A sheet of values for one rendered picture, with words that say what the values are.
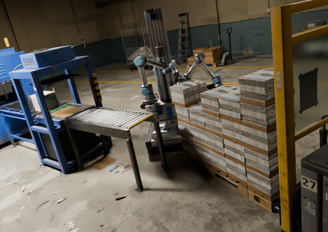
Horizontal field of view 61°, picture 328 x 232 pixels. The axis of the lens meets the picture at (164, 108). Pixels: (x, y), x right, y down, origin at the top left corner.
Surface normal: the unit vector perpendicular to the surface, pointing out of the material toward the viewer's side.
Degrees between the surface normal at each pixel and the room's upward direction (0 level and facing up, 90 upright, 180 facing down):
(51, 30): 90
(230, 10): 90
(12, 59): 90
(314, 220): 90
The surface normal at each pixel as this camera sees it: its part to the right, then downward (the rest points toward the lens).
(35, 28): 0.77, 0.07
